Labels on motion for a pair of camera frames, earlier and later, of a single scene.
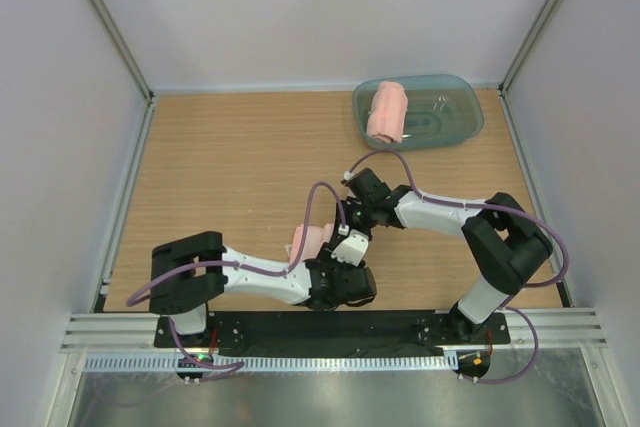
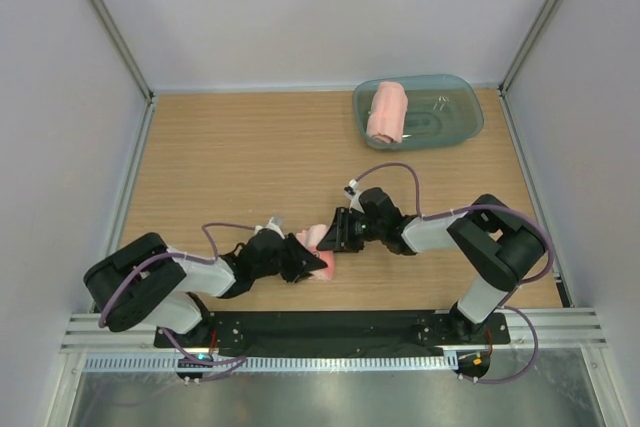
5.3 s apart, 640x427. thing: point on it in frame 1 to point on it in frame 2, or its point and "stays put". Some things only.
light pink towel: (387, 114) stays put
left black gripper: (325, 258) to (303, 262)
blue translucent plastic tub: (441, 110) stays put
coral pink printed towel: (315, 238) stays put
